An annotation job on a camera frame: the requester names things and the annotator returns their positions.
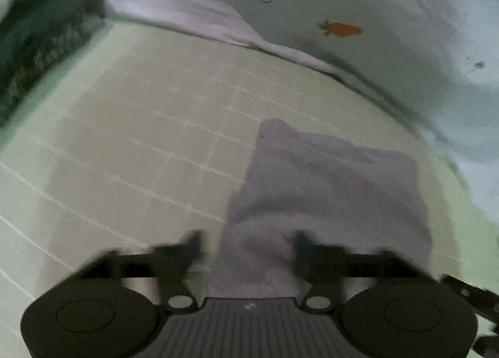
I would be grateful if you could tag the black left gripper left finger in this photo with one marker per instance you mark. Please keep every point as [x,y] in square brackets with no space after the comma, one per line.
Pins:
[168,264]

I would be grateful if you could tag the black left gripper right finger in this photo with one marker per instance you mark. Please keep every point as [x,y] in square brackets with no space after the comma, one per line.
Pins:
[326,267]

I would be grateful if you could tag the grey knit garment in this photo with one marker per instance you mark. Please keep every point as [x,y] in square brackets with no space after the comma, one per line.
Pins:
[341,194]

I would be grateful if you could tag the black right gripper arm part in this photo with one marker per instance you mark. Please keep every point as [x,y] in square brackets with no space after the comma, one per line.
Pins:
[485,304]

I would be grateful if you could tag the dark and red clothes pile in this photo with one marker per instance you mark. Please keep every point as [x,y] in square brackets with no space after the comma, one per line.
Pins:
[36,35]

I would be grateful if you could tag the green grid cutting mat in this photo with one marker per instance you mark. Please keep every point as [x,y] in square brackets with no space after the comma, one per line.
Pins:
[145,134]

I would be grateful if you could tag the white carrot print storage bag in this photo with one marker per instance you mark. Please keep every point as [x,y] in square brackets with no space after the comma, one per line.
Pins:
[434,63]

